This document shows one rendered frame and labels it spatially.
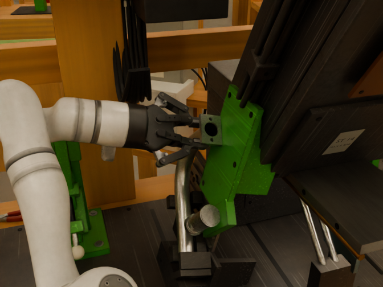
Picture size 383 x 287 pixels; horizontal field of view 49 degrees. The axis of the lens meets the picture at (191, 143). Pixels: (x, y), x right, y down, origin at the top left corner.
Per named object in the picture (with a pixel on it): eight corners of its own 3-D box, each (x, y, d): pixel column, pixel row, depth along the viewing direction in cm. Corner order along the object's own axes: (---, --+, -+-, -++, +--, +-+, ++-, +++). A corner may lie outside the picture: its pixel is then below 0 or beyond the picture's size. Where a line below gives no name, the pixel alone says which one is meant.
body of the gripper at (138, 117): (124, 142, 65) (181, 147, 69) (125, 91, 68) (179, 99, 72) (113, 155, 72) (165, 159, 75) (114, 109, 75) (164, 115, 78)
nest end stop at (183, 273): (200, 279, 81) (211, 275, 77) (171, 279, 78) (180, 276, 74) (199, 272, 81) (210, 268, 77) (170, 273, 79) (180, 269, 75)
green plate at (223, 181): (261, 223, 75) (302, 115, 67) (219, 222, 72) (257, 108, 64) (236, 188, 85) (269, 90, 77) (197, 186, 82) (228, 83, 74)
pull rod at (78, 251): (86, 261, 83) (82, 238, 81) (71, 263, 83) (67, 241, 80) (83, 242, 88) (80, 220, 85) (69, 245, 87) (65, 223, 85)
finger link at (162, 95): (158, 94, 73) (185, 115, 74) (163, 87, 74) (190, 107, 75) (153, 101, 75) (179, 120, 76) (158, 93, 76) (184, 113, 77)
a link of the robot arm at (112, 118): (113, 115, 78) (78, 111, 76) (129, 90, 68) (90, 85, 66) (112, 163, 75) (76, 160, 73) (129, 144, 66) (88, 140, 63)
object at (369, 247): (447, 238, 64) (452, 222, 63) (357, 262, 60) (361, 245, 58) (308, 130, 97) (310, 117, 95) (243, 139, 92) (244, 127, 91)
